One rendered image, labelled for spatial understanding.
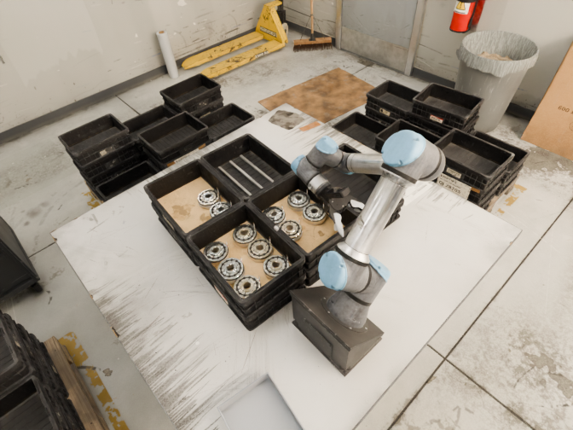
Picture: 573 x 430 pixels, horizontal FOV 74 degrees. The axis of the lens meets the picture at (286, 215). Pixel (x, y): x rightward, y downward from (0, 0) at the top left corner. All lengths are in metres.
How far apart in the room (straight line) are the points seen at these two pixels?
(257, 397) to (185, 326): 0.40
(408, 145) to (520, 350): 1.64
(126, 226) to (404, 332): 1.37
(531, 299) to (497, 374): 0.56
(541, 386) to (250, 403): 1.58
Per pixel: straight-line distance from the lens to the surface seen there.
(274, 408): 1.43
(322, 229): 1.63
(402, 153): 1.13
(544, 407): 2.44
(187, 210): 1.80
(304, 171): 1.45
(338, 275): 1.17
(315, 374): 1.46
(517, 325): 2.59
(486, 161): 2.69
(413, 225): 1.87
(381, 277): 1.30
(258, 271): 1.51
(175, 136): 2.90
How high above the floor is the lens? 2.08
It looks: 48 degrees down
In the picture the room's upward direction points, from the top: 5 degrees counter-clockwise
